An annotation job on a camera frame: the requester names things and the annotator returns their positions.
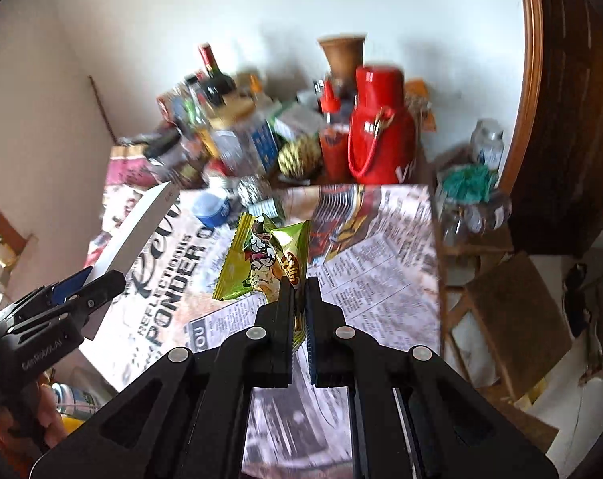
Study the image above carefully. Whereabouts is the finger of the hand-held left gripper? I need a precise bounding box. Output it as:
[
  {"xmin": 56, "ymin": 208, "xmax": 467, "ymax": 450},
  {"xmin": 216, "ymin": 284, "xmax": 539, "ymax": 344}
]
[
  {"xmin": 7, "ymin": 270, "xmax": 127, "ymax": 337},
  {"xmin": 0, "ymin": 267, "xmax": 97, "ymax": 327}
]

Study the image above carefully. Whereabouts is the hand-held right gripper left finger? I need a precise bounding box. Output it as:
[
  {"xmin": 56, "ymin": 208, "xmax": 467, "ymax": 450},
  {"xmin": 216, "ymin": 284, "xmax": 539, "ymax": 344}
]
[{"xmin": 29, "ymin": 277, "xmax": 296, "ymax": 479}]

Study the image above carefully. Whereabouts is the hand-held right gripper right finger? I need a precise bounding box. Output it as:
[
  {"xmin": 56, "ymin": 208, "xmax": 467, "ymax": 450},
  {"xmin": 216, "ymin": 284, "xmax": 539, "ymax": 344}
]
[{"xmin": 304, "ymin": 277, "xmax": 557, "ymax": 479}]

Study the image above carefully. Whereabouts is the white cardboard box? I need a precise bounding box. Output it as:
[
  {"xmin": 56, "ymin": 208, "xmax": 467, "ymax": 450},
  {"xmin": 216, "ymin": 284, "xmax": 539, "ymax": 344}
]
[{"xmin": 82, "ymin": 182, "xmax": 181, "ymax": 342}]

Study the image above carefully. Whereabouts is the green snack packet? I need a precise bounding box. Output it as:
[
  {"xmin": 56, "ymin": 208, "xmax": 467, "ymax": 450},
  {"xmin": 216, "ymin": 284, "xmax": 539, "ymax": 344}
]
[{"xmin": 212, "ymin": 212, "xmax": 312, "ymax": 350}]

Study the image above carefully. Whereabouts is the blue white round container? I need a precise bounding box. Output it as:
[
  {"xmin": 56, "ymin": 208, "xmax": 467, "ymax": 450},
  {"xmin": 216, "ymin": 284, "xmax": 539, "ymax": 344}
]
[{"xmin": 192, "ymin": 192, "xmax": 232, "ymax": 230}]

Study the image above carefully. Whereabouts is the person's left hand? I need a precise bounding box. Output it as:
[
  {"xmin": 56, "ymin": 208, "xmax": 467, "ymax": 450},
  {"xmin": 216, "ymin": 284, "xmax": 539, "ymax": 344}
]
[{"xmin": 0, "ymin": 382, "xmax": 69, "ymax": 466}]

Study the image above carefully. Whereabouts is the yellow oil bottle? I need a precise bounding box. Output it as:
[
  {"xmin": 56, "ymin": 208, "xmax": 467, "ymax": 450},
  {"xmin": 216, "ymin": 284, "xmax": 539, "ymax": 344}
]
[{"xmin": 0, "ymin": 232, "xmax": 23, "ymax": 270}]

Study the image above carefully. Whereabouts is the newspaper print tablecloth table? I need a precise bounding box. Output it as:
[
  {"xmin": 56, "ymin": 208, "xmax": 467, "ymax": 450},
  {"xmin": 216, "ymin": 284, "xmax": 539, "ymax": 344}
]
[{"xmin": 79, "ymin": 147, "xmax": 442, "ymax": 479}]

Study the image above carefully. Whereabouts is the crumpled silver foil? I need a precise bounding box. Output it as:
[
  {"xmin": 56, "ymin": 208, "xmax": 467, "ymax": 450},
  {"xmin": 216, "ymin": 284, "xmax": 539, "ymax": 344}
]
[{"xmin": 236, "ymin": 177, "xmax": 272, "ymax": 205}]

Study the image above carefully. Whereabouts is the dark lid glass jar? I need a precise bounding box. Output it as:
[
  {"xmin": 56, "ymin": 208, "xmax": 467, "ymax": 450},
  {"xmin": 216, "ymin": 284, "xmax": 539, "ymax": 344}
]
[{"xmin": 144, "ymin": 130, "xmax": 212, "ymax": 188}]

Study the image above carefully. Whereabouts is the yellow green pinecone ornament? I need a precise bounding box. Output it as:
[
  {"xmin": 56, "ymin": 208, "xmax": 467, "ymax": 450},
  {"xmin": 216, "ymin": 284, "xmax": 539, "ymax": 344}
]
[{"xmin": 278, "ymin": 134, "xmax": 323, "ymax": 179}]

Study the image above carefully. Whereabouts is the red sauce bottle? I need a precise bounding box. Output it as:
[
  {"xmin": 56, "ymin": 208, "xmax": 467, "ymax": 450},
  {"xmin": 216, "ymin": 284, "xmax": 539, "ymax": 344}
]
[{"xmin": 317, "ymin": 79, "xmax": 352, "ymax": 183}]

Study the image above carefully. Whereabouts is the blue white carton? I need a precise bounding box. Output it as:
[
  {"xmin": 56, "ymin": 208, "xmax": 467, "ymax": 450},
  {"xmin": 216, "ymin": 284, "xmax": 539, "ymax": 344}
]
[{"xmin": 249, "ymin": 120, "xmax": 280, "ymax": 173}]

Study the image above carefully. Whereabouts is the thin wooden stick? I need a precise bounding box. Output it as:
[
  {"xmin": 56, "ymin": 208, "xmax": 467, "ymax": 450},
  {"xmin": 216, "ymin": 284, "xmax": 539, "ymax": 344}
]
[{"xmin": 88, "ymin": 75, "xmax": 117, "ymax": 143}]

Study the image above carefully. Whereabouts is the yellow lid glass jar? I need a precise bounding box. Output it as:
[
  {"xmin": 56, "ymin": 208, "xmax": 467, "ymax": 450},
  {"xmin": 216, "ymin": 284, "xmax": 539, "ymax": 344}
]
[{"xmin": 209, "ymin": 102, "xmax": 257, "ymax": 173}]

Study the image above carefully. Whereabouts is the small glass jar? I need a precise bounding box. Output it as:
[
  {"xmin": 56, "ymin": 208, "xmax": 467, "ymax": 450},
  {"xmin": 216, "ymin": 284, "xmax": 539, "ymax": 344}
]
[{"xmin": 438, "ymin": 200, "xmax": 512, "ymax": 245}]

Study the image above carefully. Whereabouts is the low wooden stool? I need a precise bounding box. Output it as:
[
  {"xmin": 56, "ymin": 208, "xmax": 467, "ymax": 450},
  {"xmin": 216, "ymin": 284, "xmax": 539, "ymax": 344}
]
[{"xmin": 464, "ymin": 252, "xmax": 574, "ymax": 400}]

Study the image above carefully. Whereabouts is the red thermos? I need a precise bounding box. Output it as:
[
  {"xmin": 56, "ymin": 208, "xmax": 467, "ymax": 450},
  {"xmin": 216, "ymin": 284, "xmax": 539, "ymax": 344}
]
[{"xmin": 348, "ymin": 65, "xmax": 417, "ymax": 185}]

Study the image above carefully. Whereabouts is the green mesh cloth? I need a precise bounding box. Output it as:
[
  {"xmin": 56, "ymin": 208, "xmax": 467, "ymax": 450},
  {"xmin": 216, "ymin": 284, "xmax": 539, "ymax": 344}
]
[{"xmin": 441, "ymin": 164, "xmax": 499, "ymax": 205}]

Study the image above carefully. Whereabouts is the dark wine bottle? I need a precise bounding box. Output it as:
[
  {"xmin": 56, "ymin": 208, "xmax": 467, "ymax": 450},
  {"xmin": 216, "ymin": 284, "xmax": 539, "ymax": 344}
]
[{"xmin": 198, "ymin": 43, "xmax": 237, "ymax": 105}]

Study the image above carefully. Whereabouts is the tall clear glass jar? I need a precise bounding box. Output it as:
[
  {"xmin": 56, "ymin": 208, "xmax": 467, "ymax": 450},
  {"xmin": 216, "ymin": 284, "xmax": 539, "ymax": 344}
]
[{"xmin": 470, "ymin": 119, "xmax": 504, "ymax": 165}]

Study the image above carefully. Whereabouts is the brown clay vase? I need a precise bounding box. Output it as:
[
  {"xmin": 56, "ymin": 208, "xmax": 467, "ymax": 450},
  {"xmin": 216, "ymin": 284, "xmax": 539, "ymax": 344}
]
[{"xmin": 317, "ymin": 34, "xmax": 368, "ymax": 91}]

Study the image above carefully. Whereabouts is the dark wooden door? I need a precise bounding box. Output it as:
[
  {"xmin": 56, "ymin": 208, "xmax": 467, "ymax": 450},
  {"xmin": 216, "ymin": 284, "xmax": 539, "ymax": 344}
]
[{"xmin": 498, "ymin": 0, "xmax": 603, "ymax": 260}]

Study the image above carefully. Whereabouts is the brown window frame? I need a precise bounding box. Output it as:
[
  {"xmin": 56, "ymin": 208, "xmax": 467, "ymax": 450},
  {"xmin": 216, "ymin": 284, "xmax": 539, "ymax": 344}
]
[{"xmin": 0, "ymin": 187, "xmax": 35, "ymax": 255}]

